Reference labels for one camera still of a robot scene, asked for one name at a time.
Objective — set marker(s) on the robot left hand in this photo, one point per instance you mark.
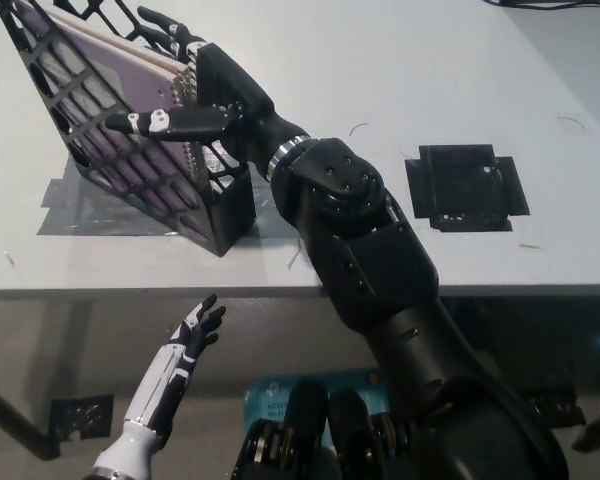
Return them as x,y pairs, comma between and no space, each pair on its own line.
185,345

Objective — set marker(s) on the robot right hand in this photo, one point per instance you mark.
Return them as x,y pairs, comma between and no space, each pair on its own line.
230,90

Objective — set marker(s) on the purple spiral notebook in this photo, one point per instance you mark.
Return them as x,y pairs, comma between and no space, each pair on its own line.
135,92

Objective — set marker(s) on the black plastic lattice shelf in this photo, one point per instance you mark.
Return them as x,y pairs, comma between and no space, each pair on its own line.
230,210

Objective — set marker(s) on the black desk leg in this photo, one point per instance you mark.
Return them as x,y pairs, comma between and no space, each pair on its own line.
15,425
597,425

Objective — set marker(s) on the teal box on floor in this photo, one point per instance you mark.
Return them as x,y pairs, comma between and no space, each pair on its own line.
267,400

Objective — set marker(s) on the grey tape patch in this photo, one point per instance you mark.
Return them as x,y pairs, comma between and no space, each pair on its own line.
60,205

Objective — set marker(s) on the black square tape patch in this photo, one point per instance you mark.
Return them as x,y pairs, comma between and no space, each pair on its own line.
460,185

